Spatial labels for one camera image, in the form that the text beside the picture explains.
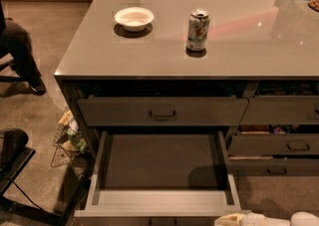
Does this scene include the grey kitchen counter cabinet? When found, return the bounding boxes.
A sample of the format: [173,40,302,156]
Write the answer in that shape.
[55,0,319,162]

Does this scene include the right top drawer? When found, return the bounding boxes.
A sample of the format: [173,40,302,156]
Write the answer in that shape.
[241,96,319,125]

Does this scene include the right middle drawer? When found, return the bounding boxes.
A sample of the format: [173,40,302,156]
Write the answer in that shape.
[227,133,319,156]

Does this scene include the right bottom drawer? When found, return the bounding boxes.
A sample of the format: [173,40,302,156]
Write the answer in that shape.
[230,158,319,176]

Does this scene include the black top drawer handle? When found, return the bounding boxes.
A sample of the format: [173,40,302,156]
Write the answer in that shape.
[149,111,176,121]

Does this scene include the black cable on floor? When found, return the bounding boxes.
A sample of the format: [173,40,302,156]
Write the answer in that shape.
[9,178,64,216]

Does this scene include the wire basket with snacks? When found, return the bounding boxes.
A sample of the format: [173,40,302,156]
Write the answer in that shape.
[51,108,88,167]

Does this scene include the black equipment base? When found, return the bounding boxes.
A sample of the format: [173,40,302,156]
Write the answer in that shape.
[15,129,90,214]

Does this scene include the person's leg dark trousers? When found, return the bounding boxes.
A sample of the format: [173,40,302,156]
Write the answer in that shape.
[0,18,46,96]

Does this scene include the green white soda can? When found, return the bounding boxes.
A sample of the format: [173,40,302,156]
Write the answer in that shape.
[186,9,210,52]

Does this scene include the white paper bowl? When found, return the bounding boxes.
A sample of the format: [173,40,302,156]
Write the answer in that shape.
[115,7,155,32]

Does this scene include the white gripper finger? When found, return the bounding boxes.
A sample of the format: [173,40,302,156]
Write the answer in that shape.
[214,213,245,226]

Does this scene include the grey drawer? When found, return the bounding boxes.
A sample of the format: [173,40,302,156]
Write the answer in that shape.
[75,132,242,226]
[78,97,248,126]

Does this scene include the grey top drawer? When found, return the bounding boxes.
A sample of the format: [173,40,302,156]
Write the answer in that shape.
[78,97,248,126]

